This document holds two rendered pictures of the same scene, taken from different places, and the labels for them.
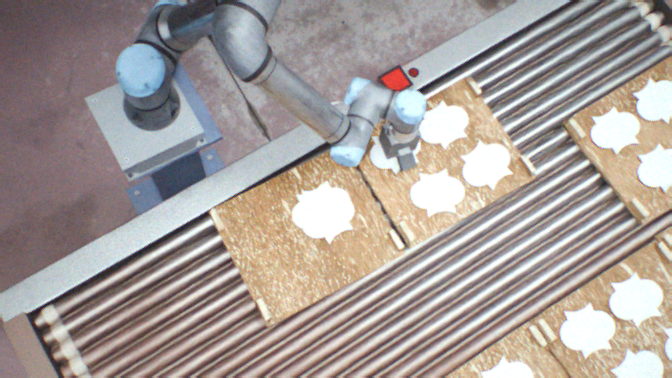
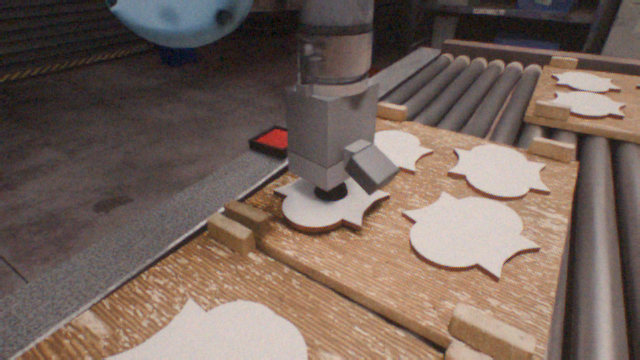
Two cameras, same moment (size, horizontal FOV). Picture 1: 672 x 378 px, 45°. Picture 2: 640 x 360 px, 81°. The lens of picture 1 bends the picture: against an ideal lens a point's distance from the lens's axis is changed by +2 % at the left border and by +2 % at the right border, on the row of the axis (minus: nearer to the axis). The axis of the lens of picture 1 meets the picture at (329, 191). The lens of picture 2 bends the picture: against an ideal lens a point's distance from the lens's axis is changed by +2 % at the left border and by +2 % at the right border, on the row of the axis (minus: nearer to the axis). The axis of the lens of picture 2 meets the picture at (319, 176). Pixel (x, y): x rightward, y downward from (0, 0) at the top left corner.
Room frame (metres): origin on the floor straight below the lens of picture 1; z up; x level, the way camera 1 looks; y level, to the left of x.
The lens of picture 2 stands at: (0.46, -0.03, 1.22)
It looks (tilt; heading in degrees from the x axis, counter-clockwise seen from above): 32 degrees down; 343
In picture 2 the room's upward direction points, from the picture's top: straight up
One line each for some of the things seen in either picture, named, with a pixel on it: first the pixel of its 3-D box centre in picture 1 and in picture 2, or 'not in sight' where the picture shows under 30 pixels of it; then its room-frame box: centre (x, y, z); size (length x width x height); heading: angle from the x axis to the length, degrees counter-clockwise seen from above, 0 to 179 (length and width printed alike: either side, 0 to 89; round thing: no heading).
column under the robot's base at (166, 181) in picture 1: (178, 171); not in sight; (0.84, 0.51, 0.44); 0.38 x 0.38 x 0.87; 39
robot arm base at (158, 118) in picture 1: (149, 97); not in sight; (0.84, 0.51, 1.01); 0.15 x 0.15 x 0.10
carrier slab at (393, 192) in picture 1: (439, 160); (417, 191); (0.83, -0.29, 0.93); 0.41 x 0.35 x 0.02; 129
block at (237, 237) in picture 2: not in sight; (230, 233); (0.79, -0.03, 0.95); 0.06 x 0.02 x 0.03; 38
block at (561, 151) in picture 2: (527, 164); (551, 149); (0.85, -0.52, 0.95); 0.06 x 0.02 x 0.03; 39
